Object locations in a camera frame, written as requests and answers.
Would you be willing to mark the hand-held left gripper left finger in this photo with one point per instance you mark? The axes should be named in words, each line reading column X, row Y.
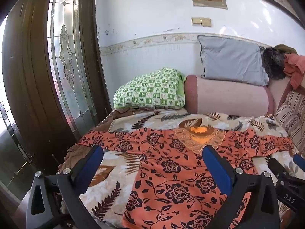
column 91, row 169

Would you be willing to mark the dark furry cloth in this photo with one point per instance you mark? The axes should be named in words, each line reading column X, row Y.
column 274, row 63

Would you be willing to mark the orange black floral garment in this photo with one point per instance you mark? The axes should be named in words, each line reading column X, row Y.
column 176, row 171

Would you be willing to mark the grey pillow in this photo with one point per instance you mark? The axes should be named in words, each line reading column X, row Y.
column 232, row 60

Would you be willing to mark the plain orange cloth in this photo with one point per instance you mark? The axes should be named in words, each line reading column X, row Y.
column 294, row 68

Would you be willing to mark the green checkered pillow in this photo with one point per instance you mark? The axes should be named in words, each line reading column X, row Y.
column 152, row 89

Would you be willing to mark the leaded glass door panel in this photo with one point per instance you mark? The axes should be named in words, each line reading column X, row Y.
column 68, row 59

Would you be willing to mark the leaf print blanket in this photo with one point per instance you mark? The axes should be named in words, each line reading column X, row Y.
column 112, row 188

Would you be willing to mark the pink sofa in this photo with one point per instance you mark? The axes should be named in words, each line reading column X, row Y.
column 277, row 93

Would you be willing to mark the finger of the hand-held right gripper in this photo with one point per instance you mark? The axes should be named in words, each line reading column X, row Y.
column 299, row 161
column 277, row 168

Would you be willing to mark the dark wooden door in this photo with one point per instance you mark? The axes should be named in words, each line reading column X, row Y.
column 35, row 76

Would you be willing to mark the pink bolster cushion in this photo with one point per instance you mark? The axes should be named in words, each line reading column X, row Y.
column 228, row 97

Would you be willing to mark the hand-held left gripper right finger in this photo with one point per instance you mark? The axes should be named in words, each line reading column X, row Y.
column 218, row 169

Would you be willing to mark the olive cloth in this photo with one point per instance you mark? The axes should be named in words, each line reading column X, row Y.
column 287, row 49

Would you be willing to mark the striped beige cushion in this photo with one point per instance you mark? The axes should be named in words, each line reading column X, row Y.
column 292, row 114

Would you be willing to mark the beige light switch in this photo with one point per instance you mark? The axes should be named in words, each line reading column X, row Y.
column 196, row 21
column 206, row 22

